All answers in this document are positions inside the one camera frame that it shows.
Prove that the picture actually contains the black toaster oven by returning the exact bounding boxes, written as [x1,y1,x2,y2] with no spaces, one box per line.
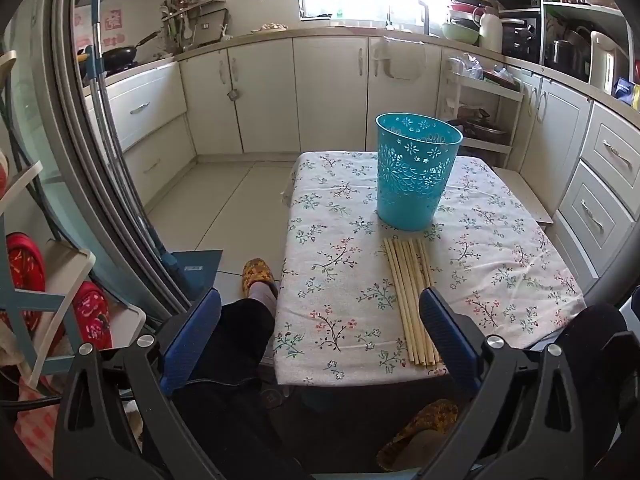
[500,10,543,63]

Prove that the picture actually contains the dark blue dustpan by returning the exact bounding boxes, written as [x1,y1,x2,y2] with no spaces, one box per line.
[160,247,223,291]

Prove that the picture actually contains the white shoe rack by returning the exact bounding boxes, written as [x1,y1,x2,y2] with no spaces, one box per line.
[0,50,146,391]

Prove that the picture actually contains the yellow patterned slipper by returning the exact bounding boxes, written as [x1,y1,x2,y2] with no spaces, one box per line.
[241,258,279,301]
[376,399,460,471]

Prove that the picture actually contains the white hanging bag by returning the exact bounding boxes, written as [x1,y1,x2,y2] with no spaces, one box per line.
[372,35,428,81]

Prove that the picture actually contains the white kitchen base cabinets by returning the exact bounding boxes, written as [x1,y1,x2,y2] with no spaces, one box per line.
[82,30,640,281]

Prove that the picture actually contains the blue perforated plastic basket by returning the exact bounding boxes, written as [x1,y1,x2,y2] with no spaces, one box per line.
[375,112,463,232]

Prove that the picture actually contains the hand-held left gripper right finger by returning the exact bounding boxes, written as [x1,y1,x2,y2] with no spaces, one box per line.
[419,286,626,480]

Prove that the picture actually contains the black frying pan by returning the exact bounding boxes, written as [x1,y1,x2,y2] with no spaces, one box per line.
[102,31,161,68]

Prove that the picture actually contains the person's left leg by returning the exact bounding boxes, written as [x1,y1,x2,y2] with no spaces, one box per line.
[170,280,311,480]

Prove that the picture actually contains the floral tablecloth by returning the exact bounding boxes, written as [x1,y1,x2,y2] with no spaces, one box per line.
[272,150,587,387]

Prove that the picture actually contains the white thermos jug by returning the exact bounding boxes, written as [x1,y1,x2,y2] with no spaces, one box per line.
[477,10,503,53]

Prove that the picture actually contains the grey sliding door frame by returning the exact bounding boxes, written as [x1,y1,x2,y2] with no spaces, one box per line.
[30,0,201,311]

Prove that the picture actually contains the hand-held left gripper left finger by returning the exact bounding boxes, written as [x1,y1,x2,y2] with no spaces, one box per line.
[52,287,223,480]

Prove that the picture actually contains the white shelf cart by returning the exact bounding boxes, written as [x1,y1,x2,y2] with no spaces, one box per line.
[437,57,526,171]

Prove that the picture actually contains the metal storage shelf rack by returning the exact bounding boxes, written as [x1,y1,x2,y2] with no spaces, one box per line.
[535,0,636,81]

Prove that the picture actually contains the stack of pots and bowls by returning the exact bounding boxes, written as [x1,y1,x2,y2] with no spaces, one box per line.
[447,0,496,26]

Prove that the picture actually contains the red embroidered slipper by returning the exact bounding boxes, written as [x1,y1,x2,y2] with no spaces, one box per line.
[72,282,113,351]
[2,232,47,328]

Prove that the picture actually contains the blue wrapped package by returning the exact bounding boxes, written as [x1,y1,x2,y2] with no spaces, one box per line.
[614,77,640,111]

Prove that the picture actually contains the bunch of wooden chopsticks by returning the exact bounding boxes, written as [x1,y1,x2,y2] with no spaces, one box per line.
[382,237,441,368]

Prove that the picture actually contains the white electric kettle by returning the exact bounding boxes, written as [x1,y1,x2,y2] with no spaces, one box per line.
[589,31,630,96]

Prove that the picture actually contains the steel pot with lid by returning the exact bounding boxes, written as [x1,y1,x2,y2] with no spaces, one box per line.
[445,109,511,146]

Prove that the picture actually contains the green bowl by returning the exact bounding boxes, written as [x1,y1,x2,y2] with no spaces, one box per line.
[441,22,482,46]

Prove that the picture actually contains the pink wall stickers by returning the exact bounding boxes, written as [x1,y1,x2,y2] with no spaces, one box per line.
[75,7,123,48]

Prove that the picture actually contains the black steel pot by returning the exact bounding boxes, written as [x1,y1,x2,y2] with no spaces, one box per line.
[549,27,593,76]

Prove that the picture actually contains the wall utensil rack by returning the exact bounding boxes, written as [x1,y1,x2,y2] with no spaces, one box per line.
[160,0,231,53]

